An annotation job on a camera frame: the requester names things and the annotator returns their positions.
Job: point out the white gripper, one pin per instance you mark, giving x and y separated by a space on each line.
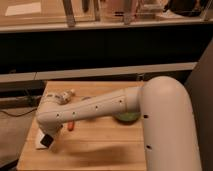
50 129

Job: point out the black eraser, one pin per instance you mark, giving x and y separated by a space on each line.
48 140

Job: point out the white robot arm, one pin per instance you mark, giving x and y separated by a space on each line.
164 105

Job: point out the white sponge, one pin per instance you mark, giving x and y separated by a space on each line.
38 145

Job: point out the orange carrot toy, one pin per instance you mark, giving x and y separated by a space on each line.
70 126

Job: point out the white plastic bottle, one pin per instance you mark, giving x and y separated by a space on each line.
66 95

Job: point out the green bowl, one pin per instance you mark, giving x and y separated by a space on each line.
127 117

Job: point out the white paper sheet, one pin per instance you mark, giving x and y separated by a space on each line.
29 8

